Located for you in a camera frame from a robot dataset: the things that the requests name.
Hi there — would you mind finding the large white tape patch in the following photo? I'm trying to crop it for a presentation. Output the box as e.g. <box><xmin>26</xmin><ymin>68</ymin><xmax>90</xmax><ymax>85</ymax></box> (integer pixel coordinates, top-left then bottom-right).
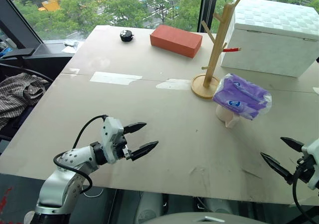
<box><xmin>90</xmin><ymin>71</ymin><xmax>143</xmax><ymax>86</ymax></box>

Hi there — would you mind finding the grey rounded robot body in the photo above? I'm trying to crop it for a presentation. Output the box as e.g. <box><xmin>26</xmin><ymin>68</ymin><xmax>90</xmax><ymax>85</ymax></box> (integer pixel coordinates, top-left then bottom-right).
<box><xmin>136</xmin><ymin>191</ymin><xmax>267</xmax><ymax>224</ymax></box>

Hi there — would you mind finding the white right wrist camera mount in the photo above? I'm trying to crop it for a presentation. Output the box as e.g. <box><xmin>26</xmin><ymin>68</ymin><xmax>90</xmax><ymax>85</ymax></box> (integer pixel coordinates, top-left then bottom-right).
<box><xmin>301</xmin><ymin>137</ymin><xmax>319</xmax><ymax>191</ymax></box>

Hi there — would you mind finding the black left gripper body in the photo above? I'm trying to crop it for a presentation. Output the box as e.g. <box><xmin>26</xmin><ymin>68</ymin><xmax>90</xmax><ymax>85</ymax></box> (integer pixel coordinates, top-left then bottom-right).
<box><xmin>115</xmin><ymin>133</ymin><xmax>133</xmax><ymax>161</ymax></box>

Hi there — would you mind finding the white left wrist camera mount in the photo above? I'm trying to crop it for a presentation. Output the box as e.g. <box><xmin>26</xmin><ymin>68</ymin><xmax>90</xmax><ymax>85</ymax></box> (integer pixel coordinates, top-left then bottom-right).
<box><xmin>100</xmin><ymin>116</ymin><xmax>125</xmax><ymax>165</ymax></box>

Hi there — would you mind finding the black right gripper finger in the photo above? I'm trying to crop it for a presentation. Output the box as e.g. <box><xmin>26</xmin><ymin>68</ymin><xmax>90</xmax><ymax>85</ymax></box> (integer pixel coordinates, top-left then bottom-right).
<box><xmin>280</xmin><ymin>136</ymin><xmax>305</xmax><ymax>153</ymax></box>
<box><xmin>260</xmin><ymin>152</ymin><xmax>294</xmax><ymax>185</ymax></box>

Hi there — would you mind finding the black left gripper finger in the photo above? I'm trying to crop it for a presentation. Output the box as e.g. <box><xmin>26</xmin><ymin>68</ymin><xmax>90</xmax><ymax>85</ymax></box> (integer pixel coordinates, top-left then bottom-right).
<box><xmin>130</xmin><ymin>140</ymin><xmax>160</xmax><ymax>162</ymax></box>
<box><xmin>123</xmin><ymin>122</ymin><xmax>148</xmax><ymax>134</ymax></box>

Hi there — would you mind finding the thin white cable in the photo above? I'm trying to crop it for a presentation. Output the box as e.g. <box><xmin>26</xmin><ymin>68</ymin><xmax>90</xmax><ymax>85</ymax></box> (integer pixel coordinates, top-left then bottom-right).
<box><xmin>83</xmin><ymin>187</ymin><xmax>104</xmax><ymax>198</ymax></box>

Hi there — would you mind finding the red brick block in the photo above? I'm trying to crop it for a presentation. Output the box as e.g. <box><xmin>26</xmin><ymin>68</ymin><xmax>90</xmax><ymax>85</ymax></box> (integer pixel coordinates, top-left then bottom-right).
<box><xmin>150</xmin><ymin>24</ymin><xmax>203</xmax><ymax>59</ymax></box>

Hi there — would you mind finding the black office chair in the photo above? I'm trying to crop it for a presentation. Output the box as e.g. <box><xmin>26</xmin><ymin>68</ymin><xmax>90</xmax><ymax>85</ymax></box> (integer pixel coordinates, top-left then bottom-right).
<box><xmin>0</xmin><ymin>47</ymin><xmax>73</xmax><ymax>85</ymax></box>

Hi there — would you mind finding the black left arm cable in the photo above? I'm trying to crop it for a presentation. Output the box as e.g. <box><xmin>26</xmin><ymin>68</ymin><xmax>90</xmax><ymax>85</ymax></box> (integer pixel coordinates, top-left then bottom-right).
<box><xmin>53</xmin><ymin>114</ymin><xmax>109</xmax><ymax>194</ymax></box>

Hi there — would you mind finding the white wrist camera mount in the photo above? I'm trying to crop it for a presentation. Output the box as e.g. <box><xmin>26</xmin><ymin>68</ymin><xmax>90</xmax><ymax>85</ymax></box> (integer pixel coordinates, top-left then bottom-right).
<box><xmin>301</xmin><ymin>137</ymin><xmax>319</xmax><ymax>191</ymax></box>
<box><xmin>100</xmin><ymin>116</ymin><xmax>125</xmax><ymax>165</ymax></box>

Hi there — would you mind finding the wooden mug tree stand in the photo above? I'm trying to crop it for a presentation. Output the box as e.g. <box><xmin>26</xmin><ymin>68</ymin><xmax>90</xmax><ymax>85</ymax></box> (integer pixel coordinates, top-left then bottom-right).
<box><xmin>191</xmin><ymin>0</ymin><xmax>246</xmax><ymax>100</ymax></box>

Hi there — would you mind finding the white cup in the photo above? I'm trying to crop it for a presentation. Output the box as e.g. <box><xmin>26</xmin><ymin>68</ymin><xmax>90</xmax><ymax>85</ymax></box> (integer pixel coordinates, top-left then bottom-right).
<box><xmin>215</xmin><ymin>104</ymin><xmax>241</xmax><ymax>129</ymax></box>

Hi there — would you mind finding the white woven storage box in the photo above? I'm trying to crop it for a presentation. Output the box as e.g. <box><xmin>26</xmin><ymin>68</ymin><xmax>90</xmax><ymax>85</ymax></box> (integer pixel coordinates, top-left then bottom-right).
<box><xmin>220</xmin><ymin>0</ymin><xmax>319</xmax><ymax>78</ymax></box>

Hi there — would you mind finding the white crumpled paper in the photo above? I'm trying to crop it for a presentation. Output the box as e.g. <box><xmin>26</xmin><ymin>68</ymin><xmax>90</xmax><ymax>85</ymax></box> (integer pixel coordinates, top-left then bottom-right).
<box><xmin>61</xmin><ymin>40</ymin><xmax>81</xmax><ymax>54</ymax></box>

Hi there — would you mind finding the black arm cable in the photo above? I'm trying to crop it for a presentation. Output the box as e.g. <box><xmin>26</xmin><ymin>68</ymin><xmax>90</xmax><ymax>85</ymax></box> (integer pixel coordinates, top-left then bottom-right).
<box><xmin>53</xmin><ymin>114</ymin><xmax>109</xmax><ymax>194</ymax></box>
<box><xmin>292</xmin><ymin>159</ymin><xmax>319</xmax><ymax>224</ymax></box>

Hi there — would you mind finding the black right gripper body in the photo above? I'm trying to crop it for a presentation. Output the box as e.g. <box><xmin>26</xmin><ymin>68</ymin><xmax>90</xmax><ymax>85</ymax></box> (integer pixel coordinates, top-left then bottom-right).
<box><xmin>294</xmin><ymin>156</ymin><xmax>316</xmax><ymax>184</ymax></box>

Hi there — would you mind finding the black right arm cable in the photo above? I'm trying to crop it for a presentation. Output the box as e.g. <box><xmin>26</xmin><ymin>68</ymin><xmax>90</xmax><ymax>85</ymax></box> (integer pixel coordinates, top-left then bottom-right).
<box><xmin>292</xmin><ymin>159</ymin><xmax>319</xmax><ymax>224</ymax></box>

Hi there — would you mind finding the black window frame post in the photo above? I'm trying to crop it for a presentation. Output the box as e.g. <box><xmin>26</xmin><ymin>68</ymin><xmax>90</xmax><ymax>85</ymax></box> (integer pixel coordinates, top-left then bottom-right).
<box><xmin>197</xmin><ymin>0</ymin><xmax>225</xmax><ymax>33</ymax></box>

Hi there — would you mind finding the purple tissue pack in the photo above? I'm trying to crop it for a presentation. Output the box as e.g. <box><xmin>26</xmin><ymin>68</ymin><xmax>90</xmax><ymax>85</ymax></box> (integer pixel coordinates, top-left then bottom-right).
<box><xmin>212</xmin><ymin>73</ymin><xmax>273</xmax><ymax>121</ymax></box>

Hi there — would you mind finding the small black round device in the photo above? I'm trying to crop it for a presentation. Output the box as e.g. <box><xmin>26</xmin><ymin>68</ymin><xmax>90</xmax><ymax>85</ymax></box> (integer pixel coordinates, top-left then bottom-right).
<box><xmin>119</xmin><ymin>29</ymin><xmax>136</xmax><ymax>43</ymax></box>

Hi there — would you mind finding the plaid cloth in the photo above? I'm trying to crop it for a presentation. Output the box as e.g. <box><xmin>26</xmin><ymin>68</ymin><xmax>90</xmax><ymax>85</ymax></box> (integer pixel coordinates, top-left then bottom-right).
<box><xmin>0</xmin><ymin>72</ymin><xmax>51</xmax><ymax>130</ymax></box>

